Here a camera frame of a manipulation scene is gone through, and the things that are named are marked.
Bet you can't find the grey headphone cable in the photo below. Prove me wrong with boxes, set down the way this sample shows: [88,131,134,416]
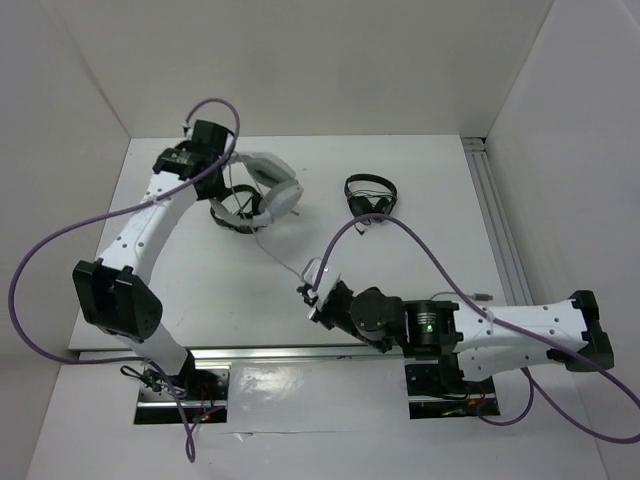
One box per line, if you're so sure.
[227,159,494,311]

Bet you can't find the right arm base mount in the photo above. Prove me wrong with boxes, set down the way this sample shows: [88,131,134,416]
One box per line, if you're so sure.
[405,363,500,420]

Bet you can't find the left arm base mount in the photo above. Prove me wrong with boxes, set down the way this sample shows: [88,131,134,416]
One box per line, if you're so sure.
[133,366,230,425]

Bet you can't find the black headphones left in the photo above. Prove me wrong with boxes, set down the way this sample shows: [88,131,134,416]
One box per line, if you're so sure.
[210,184,263,235]

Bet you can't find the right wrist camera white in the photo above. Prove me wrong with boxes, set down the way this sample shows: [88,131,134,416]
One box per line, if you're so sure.
[297,257,341,321]

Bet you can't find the black headphones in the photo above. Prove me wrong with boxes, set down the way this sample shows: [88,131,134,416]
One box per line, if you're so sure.
[210,184,263,235]
[343,173,398,217]

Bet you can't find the aluminium rail right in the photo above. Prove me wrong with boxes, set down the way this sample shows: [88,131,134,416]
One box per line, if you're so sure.
[461,137,533,305]

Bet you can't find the black headphones right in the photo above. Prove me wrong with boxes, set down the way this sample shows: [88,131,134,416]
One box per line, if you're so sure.
[343,173,398,217]

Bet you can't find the aluminium rail front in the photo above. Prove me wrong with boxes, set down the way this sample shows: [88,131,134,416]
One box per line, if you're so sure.
[74,344,416,364]

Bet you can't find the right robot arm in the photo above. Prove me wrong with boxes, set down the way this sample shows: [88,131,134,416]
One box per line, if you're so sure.
[297,281,614,392]

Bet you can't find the aluminium rail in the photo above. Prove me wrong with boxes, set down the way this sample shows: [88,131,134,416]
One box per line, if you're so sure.
[74,344,416,364]
[461,137,533,305]

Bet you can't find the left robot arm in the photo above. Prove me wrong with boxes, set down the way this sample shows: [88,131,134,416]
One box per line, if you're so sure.
[72,120,231,399]

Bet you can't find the white grey headphones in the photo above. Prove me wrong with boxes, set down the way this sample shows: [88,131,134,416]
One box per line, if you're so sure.
[210,152,304,233]

